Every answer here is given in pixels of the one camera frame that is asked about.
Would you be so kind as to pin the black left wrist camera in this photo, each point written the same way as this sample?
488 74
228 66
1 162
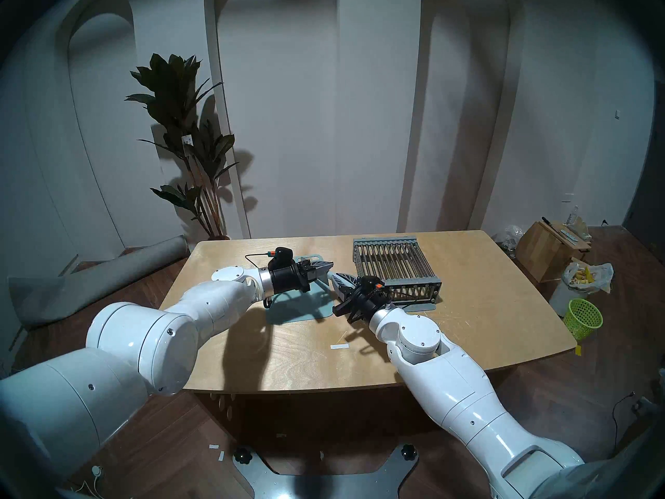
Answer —
283 254

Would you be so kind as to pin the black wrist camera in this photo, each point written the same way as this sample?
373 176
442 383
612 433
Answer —
283 254
371 283

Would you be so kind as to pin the clear plastic bottle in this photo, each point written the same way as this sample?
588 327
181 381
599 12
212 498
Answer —
573 217

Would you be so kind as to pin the green mesh basket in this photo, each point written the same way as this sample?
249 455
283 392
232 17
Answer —
584 318

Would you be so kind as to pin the blue cutting board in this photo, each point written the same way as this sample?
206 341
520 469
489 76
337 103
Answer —
296 311

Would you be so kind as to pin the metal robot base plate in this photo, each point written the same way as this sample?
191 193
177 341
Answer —
322 485

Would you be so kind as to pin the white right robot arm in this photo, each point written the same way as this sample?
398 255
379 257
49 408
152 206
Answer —
447 373

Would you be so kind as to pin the black base knob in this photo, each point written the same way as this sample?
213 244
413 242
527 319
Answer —
409 451
242 456

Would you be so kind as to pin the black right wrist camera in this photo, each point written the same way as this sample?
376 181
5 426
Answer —
371 283

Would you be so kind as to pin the white waste bin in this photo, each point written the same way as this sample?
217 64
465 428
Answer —
561 298

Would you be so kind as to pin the white plastic bag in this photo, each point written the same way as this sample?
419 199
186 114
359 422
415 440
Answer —
597 277

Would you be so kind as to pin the potted green plant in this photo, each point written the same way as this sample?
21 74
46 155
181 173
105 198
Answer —
176 103

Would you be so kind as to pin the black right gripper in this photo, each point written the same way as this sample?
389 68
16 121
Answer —
366 303

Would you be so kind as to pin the rolled grey mat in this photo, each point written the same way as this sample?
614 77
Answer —
104 279

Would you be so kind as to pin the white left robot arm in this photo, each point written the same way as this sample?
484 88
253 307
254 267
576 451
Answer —
140 342

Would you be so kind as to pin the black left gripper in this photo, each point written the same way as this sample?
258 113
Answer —
291 278

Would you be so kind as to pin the clear plastic bag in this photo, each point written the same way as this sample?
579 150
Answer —
509 237

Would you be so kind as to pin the grey dish rack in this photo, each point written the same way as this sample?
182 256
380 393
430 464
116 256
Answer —
397 264

